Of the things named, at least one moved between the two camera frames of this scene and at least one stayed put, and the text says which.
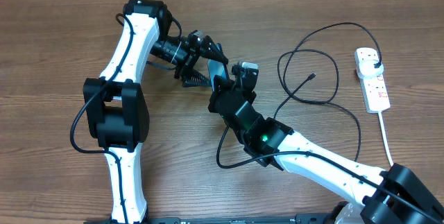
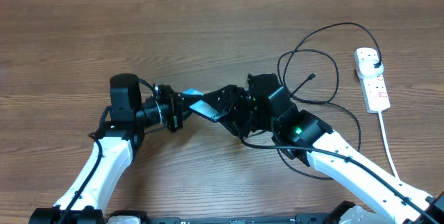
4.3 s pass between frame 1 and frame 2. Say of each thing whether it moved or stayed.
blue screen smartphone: moved
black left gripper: moved
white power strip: stayed
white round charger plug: stayed
